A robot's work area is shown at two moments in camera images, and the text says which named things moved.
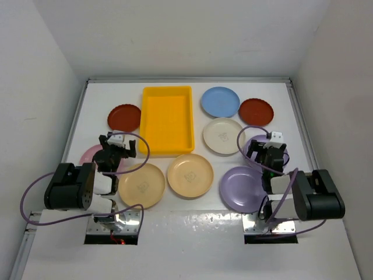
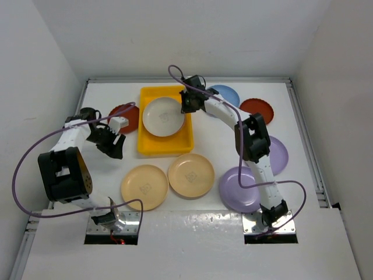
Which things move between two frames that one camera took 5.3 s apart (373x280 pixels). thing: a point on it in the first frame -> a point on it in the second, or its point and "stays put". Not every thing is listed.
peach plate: (144, 186) stays put
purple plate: (242, 189) stays put
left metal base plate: (129, 224) stays put
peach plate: (189, 175) stays put
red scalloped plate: (256, 112) stays put
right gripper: (255, 146) -> (186, 108)
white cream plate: (223, 135) -> (162, 116)
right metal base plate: (285, 227) stays put
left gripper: (126, 154) -> (112, 150)
